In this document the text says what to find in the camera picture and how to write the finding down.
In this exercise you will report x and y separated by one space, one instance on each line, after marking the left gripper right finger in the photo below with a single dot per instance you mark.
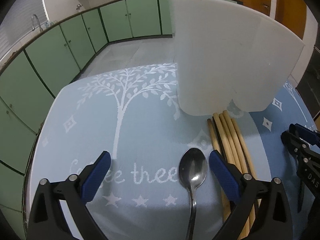
273 220

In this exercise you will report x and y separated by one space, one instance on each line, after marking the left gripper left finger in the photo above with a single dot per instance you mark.
47 220

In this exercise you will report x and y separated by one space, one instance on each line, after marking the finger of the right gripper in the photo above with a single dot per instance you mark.
312 137

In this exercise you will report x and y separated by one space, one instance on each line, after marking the red patterned chopstick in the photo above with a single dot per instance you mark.
245 150
230 142

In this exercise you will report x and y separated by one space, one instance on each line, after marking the silver metal spoon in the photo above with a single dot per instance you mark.
192 172

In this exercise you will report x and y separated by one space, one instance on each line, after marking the green lower kitchen cabinets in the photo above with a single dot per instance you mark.
35 74

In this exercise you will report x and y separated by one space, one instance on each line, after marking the black shelf rack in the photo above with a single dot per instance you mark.
309 85

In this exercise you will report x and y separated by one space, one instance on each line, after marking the white double utensil holder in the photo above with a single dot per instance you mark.
226 53

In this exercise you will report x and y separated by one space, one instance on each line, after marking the light blue placemat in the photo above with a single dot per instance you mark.
134 115

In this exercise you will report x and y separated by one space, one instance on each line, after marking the chrome sink faucet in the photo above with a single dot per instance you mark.
34 18

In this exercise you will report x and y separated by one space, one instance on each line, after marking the window roller blind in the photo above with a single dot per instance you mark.
17 23

